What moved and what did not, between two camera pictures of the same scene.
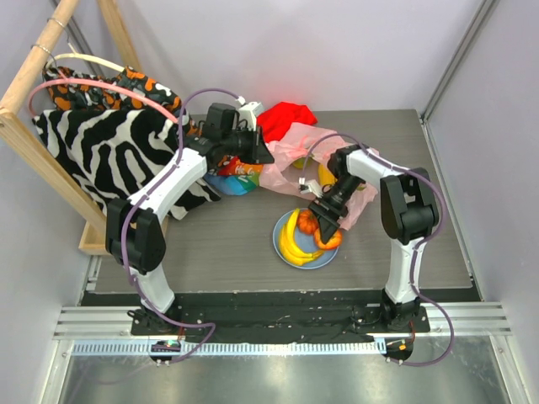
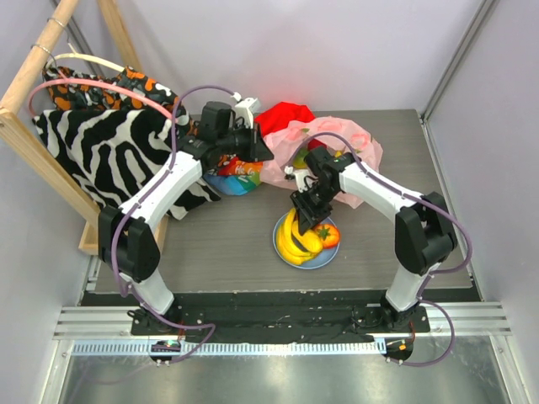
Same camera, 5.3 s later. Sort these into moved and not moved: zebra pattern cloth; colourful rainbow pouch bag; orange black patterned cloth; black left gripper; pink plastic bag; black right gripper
Moved: pink plastic bag; black right gripper
Not moved: colourful rainbow pouch bag; black left gripper; orange black patterned cloth; zebra pattern cloth
